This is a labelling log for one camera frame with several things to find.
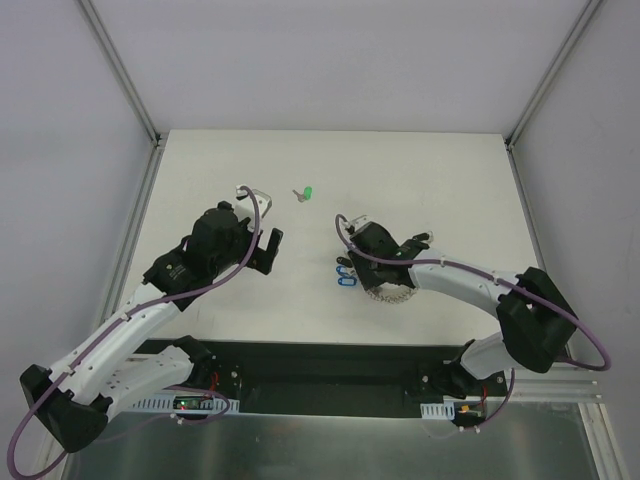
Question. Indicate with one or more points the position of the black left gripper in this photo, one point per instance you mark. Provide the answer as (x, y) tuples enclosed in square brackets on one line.
[(257, 248)]

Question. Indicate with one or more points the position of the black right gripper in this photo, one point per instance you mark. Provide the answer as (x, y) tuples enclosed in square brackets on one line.
[(357, 261)]

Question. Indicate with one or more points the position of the black tag silver key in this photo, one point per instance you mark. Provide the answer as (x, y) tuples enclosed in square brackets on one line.
[(344, 261)]

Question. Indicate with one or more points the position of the metal disc with key rings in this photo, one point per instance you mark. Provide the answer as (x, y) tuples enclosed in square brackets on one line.
[(391, 294)]

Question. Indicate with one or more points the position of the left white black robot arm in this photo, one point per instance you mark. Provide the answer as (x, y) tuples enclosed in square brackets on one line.
[(77, 396)]

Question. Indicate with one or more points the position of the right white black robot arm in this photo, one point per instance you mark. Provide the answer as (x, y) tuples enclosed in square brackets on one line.
[(533, 330)]

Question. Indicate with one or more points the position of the blue key tag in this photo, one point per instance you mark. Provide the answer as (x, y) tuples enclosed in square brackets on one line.
[(347, 281), (344, 271)]

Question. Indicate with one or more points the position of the green tag silver key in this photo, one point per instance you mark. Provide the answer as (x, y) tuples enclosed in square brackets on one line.
[(304, 195)]

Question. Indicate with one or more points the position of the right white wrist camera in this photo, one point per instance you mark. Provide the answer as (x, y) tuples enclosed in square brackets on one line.
[(356, 223)]

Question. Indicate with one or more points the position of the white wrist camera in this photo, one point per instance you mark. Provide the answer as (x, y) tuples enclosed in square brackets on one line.
[(251, 204), (356, 223)]

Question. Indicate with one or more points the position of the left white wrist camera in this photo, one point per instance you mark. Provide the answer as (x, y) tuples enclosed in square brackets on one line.
[(251, 204)]

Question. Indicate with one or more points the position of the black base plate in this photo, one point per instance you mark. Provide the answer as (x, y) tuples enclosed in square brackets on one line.
[(376, 381)]

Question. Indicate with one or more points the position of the left white cable duct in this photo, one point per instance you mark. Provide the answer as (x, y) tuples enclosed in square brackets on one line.
[(174, 402)]

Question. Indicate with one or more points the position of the white cable duct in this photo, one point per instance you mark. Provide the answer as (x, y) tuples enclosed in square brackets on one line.
[(444, 411), (174, 402)]

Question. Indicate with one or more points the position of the right white cable duct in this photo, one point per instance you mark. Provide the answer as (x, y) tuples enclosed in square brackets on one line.
[(444, 411)]

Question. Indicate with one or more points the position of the front aluminium rail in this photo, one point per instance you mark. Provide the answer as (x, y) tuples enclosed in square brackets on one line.
[(557, 386)]

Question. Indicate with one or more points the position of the left aluminium frame rail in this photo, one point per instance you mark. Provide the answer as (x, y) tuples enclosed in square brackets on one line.
[(143, 187)]

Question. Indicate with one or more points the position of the aluminium frame rail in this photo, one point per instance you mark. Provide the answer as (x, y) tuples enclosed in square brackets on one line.
[(544, 149), (143, 187)]

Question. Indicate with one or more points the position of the right aluminium frame rail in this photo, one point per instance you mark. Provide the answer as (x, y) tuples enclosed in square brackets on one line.
[(544, 149)]

